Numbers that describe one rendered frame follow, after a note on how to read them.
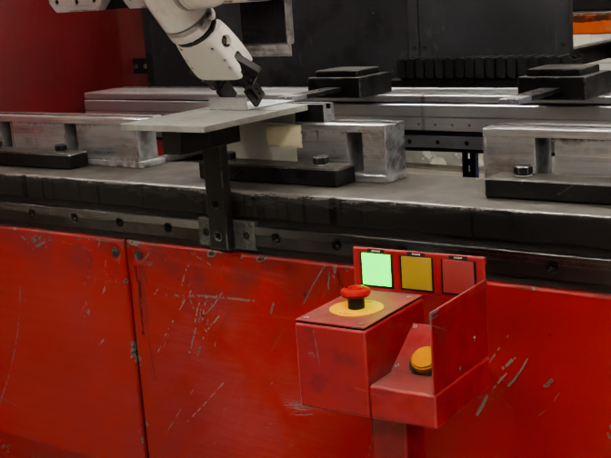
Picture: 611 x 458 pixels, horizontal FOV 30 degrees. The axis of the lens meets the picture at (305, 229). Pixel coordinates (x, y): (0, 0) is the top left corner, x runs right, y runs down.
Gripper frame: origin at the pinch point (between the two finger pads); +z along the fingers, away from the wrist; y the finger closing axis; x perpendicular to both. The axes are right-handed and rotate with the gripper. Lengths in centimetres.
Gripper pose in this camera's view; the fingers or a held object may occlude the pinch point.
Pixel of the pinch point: (241, 94)
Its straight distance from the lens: 195.1
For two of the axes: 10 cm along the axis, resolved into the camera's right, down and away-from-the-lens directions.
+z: 4.4, 6.0, 6.7
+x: -4.1, 8.0, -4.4
